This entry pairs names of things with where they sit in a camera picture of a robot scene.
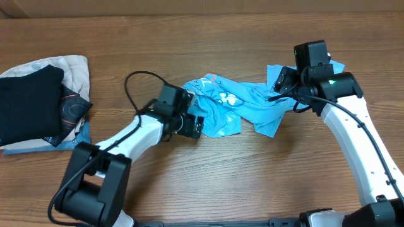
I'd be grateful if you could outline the light blue printed t-shirt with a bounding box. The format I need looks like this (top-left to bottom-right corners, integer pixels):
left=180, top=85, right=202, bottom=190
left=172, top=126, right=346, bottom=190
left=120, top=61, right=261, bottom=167
left=182, top=61, right=345, bottom=139

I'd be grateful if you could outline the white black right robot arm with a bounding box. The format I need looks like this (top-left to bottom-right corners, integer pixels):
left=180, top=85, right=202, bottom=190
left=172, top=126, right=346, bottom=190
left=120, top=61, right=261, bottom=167
left=274, top=65, right=403, bottom=226

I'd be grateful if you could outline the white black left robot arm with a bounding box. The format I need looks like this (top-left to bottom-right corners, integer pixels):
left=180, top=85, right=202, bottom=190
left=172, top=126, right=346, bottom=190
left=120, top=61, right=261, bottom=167
left=47, top=111, right=204, bottom=226

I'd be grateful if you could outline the blue folded garment bottom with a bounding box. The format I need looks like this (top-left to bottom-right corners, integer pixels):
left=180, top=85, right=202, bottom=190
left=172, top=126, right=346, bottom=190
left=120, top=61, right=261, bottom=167
left=1, top=120, right=91, bottom=155

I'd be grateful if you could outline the dark printed folded garment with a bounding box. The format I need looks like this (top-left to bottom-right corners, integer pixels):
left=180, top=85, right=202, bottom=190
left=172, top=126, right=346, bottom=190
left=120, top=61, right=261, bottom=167
left=43, top=84, right=92, bottom=147

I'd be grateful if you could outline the beige folded garment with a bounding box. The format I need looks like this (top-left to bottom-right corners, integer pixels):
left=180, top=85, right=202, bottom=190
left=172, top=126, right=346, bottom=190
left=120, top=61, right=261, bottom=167
left=1, top=55, right=90, bottom=136

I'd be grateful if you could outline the black folded garment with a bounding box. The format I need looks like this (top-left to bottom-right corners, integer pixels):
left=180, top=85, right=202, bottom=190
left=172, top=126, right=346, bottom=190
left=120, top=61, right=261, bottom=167
left=1, top=65, right=64, bottom=146

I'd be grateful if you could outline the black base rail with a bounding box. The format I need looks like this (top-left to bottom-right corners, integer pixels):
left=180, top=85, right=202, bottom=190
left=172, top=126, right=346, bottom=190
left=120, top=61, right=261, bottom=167
left=134, top=218, right=305, bottom=227

